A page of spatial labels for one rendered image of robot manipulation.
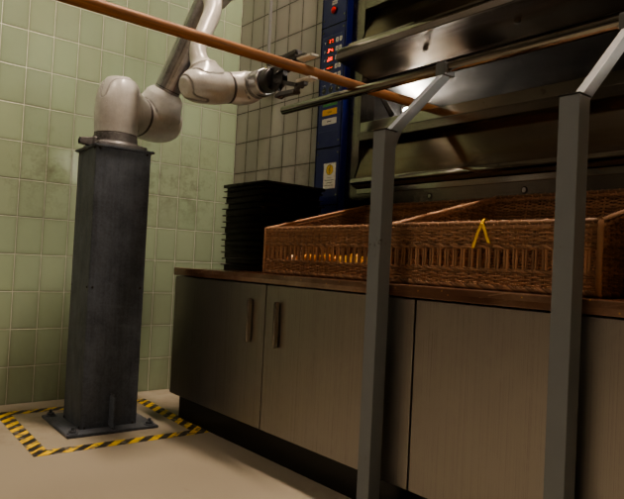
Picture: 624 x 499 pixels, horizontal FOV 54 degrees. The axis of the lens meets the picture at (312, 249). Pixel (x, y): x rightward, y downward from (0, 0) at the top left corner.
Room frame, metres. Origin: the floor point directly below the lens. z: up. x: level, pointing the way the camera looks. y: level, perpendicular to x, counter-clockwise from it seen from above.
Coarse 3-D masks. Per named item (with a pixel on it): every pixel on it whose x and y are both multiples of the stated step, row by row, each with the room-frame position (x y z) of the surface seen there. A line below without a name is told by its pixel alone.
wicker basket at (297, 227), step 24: (336, 216) 2.26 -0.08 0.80; (360, 216) 2.33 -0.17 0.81; (408, 216) 2.17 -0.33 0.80; (264, 240) 2.06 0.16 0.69; (288, 240) 2.12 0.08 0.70; (312, 240) 1.87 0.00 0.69; (336, 240) 2.26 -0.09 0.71; (360, 240) 1.72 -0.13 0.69; (264, 264) 2.06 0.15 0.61; (288, 264) 1.96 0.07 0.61; (312, 264) 1.87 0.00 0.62; (336, 264) 1.79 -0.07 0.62; (360, 264) 1.71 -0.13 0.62
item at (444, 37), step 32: (512, 0) 1.74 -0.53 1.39; (544, 0) 1.70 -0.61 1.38; (576, 0) 1.68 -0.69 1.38; (608, 0) 1.65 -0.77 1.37; (416, 32) 2.01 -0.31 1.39; (448, 32) 1.96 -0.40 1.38; (480, 32) 1.93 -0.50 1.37; (512, 32) 1.90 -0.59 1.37; (544, 32) 1.87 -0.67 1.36; (352, 64) 2.33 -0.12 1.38; (384, 64) 2.28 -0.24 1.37; (416, 64) 2.23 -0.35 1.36
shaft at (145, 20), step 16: (64, 0) 1.36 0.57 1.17; (80, 0) 1.37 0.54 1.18; (96, 0) 1.40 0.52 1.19; (112, 16) 1.43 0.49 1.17; (128, 16) 1.45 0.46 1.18; (144, 16) 1.47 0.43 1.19; (176, 32) 1.53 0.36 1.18; (192, 32) 1.56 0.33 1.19; (224, 48) 1.63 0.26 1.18; (240, 48) 1.65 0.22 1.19; (272, 64) 1.74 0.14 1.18; (288, 64) 1.76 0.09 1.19; (304, 64) 1.80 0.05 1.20; (336, 80) 1.88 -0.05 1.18; (352, 80) 1.93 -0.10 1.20; (384, 96) 2.03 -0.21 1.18; (400, 96) 2.08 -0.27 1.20
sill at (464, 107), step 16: (576, 80) 1.74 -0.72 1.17; (608, 80) 1.67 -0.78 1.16; (496, 96) 1.94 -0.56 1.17; (512, 96) 1.89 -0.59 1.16; (528, 96) 1.85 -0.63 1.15; (544, 96) 1.81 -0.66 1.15; (432, 112) 2.14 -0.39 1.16; (448, 112) 2.08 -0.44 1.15; (464, 112) 2.03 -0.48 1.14; (368, 128) 2.37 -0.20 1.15
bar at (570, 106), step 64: (448, 64) 1.62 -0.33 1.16; (384, 128) 1.48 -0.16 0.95; (576, 128) 1.11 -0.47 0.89; (384, 192) 1.48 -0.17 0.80; (576, 192) 1.11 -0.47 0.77; (384, 256) 1.49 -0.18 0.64; (576, 256) 1.11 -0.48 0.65; (384, 320) 1.49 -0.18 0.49; (576, 320) 1.12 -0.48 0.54; (576, 384) 1.13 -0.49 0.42
